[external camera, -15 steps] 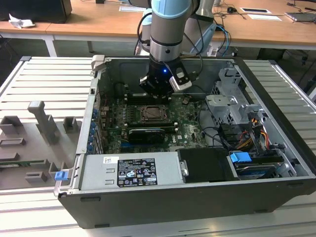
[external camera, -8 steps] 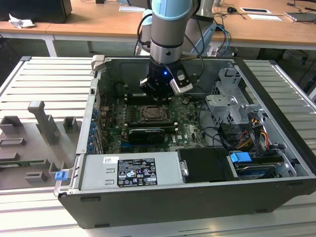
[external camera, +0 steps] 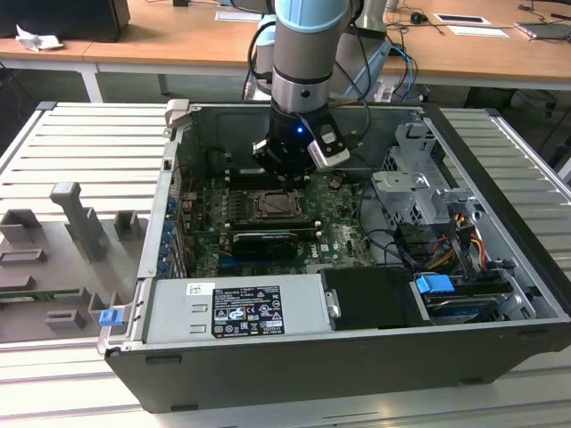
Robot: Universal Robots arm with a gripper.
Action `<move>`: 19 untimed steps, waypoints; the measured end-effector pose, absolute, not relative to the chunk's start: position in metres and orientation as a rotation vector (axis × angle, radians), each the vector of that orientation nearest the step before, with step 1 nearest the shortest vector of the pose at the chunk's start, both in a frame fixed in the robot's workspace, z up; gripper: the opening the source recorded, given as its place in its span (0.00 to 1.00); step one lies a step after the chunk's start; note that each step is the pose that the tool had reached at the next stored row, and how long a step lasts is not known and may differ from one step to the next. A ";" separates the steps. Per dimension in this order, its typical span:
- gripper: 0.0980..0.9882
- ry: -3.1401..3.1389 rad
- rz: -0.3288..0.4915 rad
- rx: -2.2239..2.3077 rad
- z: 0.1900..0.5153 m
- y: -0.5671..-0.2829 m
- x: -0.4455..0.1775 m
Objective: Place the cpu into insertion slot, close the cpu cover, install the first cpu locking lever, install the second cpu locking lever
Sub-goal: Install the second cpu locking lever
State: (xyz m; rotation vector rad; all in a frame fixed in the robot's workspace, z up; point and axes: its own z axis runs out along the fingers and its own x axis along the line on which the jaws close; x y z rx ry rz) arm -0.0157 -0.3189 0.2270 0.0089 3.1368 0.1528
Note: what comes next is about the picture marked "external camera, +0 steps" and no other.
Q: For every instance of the black open PC case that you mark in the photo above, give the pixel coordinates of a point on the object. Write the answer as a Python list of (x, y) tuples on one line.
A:
[(312, 374)]

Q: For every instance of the black RAM slot bank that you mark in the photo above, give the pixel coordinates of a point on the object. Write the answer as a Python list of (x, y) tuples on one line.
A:
[(250, 180), (276, 224)]

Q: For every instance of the blue disk carrier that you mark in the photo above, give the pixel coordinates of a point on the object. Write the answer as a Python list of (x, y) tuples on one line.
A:
[(435, 284)]

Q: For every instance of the wooden desk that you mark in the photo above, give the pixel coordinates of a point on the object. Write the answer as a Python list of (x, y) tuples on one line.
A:
[(40, 55), (178, 40)]

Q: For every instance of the pale blue teach pendant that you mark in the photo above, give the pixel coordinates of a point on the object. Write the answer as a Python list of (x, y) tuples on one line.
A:
[(377, 67)]

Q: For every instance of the black computer box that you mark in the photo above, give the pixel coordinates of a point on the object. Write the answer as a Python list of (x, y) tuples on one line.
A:
[(67, 18)]

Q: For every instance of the crumpled white paper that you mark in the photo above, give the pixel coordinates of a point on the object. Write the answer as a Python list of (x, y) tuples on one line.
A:
[(38, 39)]

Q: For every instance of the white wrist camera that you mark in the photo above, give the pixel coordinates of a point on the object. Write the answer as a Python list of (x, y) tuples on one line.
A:
[(330, 153)]

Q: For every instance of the silver power supply unit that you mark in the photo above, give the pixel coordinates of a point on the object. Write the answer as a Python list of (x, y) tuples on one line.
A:
[(178, 312)]

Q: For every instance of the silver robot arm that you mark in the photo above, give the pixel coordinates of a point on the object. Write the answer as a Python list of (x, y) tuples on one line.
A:
[(308, 53)]

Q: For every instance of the grey parts rack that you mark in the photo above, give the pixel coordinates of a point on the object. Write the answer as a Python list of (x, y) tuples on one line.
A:
[(53, 258)]

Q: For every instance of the black computer mouse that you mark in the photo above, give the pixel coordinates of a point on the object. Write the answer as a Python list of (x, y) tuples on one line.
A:
[(418, 18)]

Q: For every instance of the silver CPU plate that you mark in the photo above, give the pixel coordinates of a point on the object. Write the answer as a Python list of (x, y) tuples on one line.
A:
[(278, 204)]

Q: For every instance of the blue case latch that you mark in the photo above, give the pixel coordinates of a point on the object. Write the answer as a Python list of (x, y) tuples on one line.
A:
[(110, 318)]

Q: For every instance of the CPU socket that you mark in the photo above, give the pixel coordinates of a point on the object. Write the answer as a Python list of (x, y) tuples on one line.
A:
[(255, 213)]

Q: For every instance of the silver metal drive cage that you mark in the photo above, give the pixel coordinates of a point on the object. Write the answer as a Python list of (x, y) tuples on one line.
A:
[(401, 191)]

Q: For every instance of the green motherboard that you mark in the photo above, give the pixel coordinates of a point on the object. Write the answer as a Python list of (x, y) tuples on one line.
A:
[(339, 236)]

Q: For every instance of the grey laptop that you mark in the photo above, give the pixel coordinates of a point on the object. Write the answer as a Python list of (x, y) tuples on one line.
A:
[(546, 31)]

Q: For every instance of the hard disk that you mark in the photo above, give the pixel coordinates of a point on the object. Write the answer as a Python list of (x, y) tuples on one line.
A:
[(464, 307)]

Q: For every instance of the white paper sheet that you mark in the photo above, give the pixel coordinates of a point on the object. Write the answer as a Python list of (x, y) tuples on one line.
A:
[(477, 31)]

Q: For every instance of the black graphics card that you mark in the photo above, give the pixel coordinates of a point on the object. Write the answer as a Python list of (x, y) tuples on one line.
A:
[(267, 245)]

